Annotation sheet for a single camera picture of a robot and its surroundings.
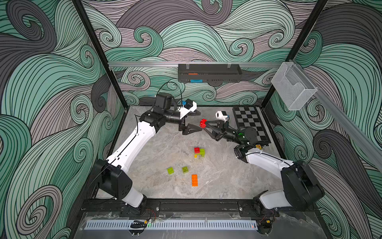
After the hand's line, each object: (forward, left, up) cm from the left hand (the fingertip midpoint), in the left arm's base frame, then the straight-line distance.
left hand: (199, 119), depth 67 cm
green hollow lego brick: (-11, +7, -33) cm, 36 cm away
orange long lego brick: (-17, +1, -35) cm, 38 cm away
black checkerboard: (+29, -42, -32) cm, 60 cm away
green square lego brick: (-2, -4, -29) cm, 30 cm away
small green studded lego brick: (-11, +16, -34) cm, 39 cm away
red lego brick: (-3, -1, 0) cm, 3 cm away
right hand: (-3, -2, 0) cm, 4 cm away
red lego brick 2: (-1, 0, -29) cm, 29 cm away
